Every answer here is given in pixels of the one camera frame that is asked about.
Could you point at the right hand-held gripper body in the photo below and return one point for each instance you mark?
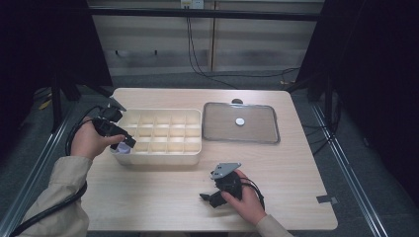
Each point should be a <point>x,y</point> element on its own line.
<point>230,184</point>

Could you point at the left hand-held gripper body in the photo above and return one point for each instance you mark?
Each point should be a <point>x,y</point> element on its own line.
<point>108,126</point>

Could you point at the light purple sock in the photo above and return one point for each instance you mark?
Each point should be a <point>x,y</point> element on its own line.
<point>124,149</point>

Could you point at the cream divided storage box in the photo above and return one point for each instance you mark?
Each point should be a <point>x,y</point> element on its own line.
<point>164,159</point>

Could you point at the person's right hand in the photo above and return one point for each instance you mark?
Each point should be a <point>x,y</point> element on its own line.
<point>248,205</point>

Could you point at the person's left hand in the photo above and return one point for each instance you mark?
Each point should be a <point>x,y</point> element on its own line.
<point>85,143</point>

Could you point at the black metal stand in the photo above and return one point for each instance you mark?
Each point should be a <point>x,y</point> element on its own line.
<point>327,98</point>
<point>56,105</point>

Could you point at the clear plastic box lid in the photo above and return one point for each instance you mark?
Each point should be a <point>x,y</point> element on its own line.
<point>257,130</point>

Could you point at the white round disc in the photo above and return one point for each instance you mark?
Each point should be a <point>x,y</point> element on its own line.
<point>240,121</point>

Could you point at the yellow object on floor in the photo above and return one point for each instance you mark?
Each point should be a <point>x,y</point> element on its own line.
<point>45,104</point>

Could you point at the dark round table grommet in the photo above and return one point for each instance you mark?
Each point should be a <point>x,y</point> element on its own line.
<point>237,101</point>

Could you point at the grey tape piece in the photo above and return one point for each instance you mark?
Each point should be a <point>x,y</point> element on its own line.
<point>326,199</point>

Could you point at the dark curtain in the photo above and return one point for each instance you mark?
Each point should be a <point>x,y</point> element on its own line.
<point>39,49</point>
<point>378,82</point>

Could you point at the black horizontal bar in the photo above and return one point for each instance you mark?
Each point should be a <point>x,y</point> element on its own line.
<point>148,12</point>

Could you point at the aluminium floor rail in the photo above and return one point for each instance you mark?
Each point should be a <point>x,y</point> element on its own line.
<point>349,177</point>
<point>39,164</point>

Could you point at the white wall outlet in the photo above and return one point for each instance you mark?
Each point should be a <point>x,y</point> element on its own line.
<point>192,4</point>

